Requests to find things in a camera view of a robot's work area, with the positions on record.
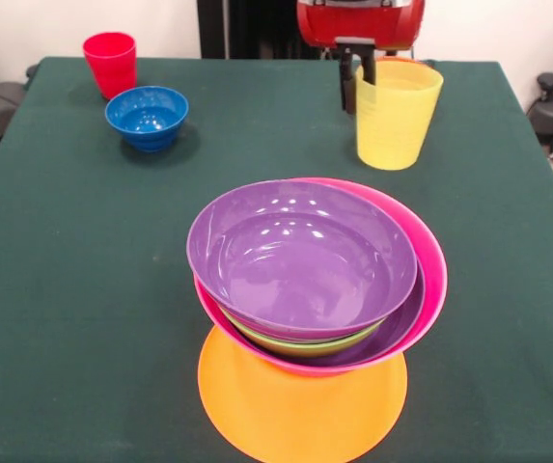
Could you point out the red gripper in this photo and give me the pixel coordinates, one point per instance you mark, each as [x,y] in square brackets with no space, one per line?
[353,21]

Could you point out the yellow plastic cup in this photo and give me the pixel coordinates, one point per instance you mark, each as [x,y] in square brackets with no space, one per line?
[392,130]

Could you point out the purple plastic bowl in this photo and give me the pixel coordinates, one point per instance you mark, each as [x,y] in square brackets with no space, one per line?
[401,325]
[295,260]

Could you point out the large pink plastic bowl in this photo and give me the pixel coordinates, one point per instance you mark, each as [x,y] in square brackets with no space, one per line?
[433,270]

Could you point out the blue plastic bowl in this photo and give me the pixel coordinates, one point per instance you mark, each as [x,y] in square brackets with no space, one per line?
[146,120]

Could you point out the light green plastic bowl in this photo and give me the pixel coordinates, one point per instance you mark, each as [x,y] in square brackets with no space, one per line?
[305,348]

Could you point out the large orange plastic bowl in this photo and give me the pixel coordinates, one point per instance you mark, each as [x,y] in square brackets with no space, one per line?
[281,419]

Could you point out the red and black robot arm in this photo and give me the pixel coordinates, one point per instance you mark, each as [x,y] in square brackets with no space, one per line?
[353,1]

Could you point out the small red-orange plastic bowl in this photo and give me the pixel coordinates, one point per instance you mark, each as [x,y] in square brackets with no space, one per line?
[401,59]

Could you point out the red plastic cup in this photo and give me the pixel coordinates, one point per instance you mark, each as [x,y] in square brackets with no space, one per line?
[109,67]

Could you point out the dark green tablecloth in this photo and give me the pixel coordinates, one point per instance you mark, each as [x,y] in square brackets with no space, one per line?
[63,313]

